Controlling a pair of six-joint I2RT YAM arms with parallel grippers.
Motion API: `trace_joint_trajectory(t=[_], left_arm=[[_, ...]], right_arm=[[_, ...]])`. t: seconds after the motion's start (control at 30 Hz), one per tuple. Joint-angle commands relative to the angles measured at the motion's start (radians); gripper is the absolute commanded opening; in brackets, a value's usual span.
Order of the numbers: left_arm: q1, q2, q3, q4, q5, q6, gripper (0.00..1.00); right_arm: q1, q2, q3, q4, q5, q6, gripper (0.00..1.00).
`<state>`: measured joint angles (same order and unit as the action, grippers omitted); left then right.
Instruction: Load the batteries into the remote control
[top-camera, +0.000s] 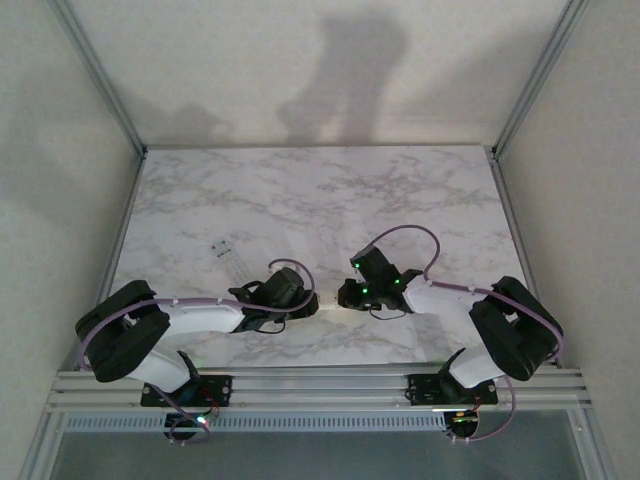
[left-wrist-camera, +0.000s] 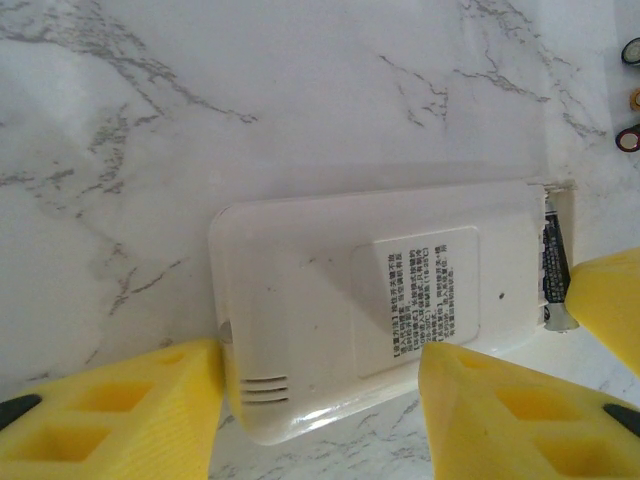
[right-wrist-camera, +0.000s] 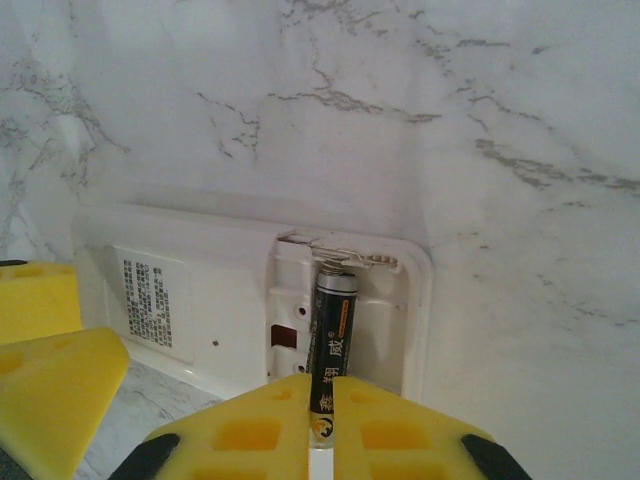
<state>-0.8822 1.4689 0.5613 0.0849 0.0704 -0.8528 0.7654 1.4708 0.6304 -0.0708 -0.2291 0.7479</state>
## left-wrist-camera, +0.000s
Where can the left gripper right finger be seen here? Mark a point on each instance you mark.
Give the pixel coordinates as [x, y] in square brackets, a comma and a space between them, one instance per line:
[525, 425]

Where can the black AAA battery white print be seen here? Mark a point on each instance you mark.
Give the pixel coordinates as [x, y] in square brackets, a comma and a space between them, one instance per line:
[552, 260]

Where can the short white display remote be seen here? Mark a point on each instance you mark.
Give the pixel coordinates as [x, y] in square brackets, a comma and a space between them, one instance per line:
[325, 275]

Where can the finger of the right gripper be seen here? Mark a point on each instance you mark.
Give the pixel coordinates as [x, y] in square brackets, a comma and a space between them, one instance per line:
[610, 300]

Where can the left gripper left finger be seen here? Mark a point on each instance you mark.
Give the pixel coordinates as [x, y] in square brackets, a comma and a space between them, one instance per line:
[125, 415]

